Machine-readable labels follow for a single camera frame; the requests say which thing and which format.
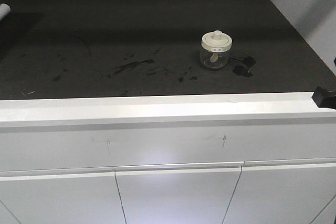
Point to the white fume hood base cabinet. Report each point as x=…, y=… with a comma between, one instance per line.
x=95, y=135

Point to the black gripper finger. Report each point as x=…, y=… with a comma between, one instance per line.
x=324, y=98

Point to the right white cabinet door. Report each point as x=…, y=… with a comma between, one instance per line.
x=282, y=191

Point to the white cabinet door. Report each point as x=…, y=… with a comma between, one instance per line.
x=64, y=198
x=183, y=195
x=282, y=191

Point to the left white cabinet door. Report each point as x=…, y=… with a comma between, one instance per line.
x=64, y=198

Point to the white cylinder at left edge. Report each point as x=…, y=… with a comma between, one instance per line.
x=4, y=10

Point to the glass jar with cream lid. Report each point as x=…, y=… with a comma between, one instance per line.
x=215, y=49

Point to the middle white cabinet door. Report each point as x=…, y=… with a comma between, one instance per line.
x=183, y=195

